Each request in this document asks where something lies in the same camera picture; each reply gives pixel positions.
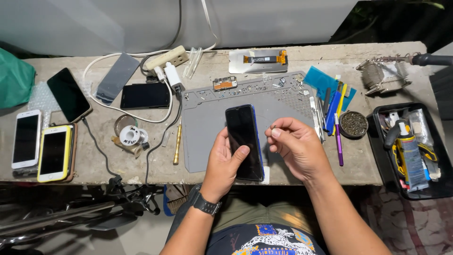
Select person's left hand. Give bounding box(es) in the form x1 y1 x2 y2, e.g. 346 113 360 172
200 127 251 204

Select person's right hand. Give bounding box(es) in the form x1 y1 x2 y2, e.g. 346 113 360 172
265 118 334 185

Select blue smartphone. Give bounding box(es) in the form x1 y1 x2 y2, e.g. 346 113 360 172
225 104 265 182

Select metal tweezers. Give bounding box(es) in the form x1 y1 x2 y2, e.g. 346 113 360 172
310 96 326 143

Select purple pen tool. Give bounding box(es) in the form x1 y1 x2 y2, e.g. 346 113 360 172
334 113 344 167

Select grey silicone repair mat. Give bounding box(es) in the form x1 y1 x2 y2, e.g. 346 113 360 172
181 71 316 173

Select black wristwatch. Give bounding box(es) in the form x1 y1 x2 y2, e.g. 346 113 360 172
193 191 223 216

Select gold precision screwdriver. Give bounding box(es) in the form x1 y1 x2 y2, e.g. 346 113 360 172
173 117 182 165

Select bristle brush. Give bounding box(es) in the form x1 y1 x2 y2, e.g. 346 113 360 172
163 184 192 217

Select round tin of screws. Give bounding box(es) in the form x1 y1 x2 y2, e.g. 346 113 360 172
339 111 369 139

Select yellow toothbrush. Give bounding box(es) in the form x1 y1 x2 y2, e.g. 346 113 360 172
331 83 351 136

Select person's olive shorts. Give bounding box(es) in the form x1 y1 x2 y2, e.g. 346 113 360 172
166 184 319 245

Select blue plastic film sheet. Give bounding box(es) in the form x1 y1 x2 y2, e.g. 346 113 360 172
304 66 357 112

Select black plastic tool tray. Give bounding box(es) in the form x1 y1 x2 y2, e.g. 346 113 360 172
367 103 453 200

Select scattered small phone parts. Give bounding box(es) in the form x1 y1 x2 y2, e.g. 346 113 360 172
183 74 312 100

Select person's dark printed shirt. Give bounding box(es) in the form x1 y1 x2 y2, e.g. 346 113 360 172
205 223 327 255

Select orange phone circuit board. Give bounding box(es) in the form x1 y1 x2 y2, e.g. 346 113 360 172
213 76 238 92

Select white solder wick spool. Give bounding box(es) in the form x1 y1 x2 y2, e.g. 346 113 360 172
119 125 143 146

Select small amber bottle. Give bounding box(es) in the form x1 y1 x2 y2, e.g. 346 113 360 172
111 136 143 158

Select silver phone back panel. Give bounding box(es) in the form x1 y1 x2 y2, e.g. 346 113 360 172
229 49 288 74

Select white charger adaptor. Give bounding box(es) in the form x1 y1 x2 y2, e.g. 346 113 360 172
164 62 185 93

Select small black smartphone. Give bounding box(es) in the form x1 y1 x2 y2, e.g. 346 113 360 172
120 82 171 110

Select metal soldering iron stand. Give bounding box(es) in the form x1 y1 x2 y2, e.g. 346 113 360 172
356 53 422 96

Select round clear lidded tin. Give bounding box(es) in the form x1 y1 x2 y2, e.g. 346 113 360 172
114 114 138 137

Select white glue tube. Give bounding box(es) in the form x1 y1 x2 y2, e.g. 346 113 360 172
396 122 429 192

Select clear plastic strips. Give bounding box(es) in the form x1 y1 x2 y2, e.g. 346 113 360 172
182 47 203 79

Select white plug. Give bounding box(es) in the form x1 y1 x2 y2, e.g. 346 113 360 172
154 66 168 83

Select clear plastic bag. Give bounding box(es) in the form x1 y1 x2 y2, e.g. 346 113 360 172
407 109 434 146

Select beige power strip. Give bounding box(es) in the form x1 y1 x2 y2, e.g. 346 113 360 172
145 45 189 71

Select yellow black utility knife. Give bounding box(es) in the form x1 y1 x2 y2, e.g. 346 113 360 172
391 142 440 178

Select patterned rug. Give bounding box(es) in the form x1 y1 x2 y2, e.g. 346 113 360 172
359 187 453 255

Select grey phone screen panel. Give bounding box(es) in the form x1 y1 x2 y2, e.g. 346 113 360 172
96 52 141 106

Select brown phone case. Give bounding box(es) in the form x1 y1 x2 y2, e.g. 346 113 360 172
50 123 78 183

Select yellow cased smartphone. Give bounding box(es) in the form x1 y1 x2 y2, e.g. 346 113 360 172
37 125 72 183

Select large black smartphone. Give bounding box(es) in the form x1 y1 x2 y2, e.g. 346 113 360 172
47 68 93 123

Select bubble wrap sheet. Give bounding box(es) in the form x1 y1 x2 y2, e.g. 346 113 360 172
28 81 61 115

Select white smartphone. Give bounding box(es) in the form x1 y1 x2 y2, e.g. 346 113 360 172
11 109 42 170

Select green cloth bag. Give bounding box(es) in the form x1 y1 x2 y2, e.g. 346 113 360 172
0 47 37 110

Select blue handled brush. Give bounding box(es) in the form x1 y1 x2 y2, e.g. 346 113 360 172
324 91 342 132

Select black charger cable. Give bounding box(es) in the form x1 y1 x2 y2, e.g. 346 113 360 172
144 89 183 187

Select black tool handle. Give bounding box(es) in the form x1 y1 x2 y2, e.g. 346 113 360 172
384 120 409 149

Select orange black flex cable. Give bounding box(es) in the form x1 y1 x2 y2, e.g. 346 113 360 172
243 50 287 65

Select thin black phone cable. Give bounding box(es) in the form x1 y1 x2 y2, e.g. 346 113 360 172
82 117 122 178

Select white power cable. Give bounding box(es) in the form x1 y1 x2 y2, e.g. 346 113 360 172
82 42 217 124

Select grey hanging cable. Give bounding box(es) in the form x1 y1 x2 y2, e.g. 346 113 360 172
140 0 183 77

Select white flat strap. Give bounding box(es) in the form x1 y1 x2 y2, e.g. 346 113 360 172
201 0 218 51

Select metal bike frame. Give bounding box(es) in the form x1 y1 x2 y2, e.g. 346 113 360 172
0 176 161 250

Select black soldering iron handle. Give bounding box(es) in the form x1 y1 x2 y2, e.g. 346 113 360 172
412 53 453 67

